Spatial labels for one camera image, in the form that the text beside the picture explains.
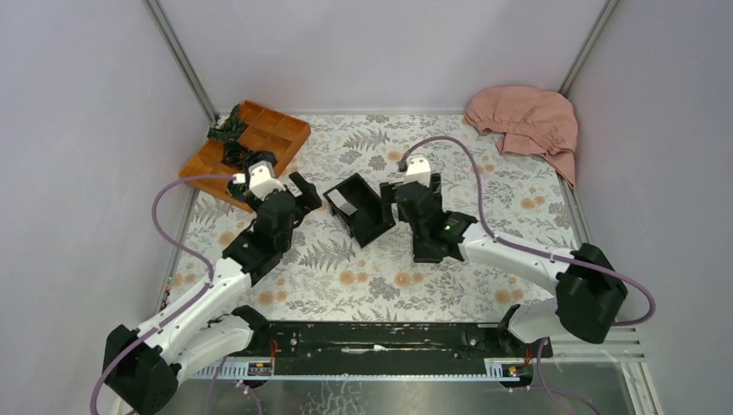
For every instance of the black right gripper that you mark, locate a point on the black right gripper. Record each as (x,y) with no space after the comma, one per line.
(386,189)

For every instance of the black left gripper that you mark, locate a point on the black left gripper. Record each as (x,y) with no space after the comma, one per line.
(309,200)

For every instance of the black leather card holder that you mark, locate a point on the black leather card holder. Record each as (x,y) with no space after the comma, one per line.
(433,250)

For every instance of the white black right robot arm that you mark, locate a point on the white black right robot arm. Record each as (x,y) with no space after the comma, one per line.
(586,297)

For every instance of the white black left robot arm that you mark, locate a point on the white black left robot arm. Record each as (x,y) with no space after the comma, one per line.
(144,366)

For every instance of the white card stack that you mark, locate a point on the white card stack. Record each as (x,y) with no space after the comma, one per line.
(339,201)

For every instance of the black plastic card box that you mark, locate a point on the black plastic card box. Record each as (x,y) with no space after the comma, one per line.
(366,224)

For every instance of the green patterned rolled sock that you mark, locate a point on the green patterned rolled sock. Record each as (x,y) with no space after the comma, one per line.
(238,191)

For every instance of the black rolled sock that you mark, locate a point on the black rolled sock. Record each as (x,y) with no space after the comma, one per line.
(254,157)

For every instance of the floral table mat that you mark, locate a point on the floral table mat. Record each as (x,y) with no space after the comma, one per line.
(327,276)

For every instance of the dark patterned rolled sock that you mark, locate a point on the dark patterned rolled sock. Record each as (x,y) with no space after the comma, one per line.
(231,129)

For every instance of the pink cloth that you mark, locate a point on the pink cloth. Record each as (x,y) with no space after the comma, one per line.
(534,122)

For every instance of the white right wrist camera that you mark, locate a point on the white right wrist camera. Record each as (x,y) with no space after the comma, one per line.
(415,169)

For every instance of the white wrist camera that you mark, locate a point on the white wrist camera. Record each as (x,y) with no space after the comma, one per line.
(261,180)
(415,169)

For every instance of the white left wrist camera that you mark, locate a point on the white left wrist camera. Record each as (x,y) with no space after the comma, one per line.
(261,180)

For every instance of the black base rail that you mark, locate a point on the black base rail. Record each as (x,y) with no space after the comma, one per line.
(386,349)

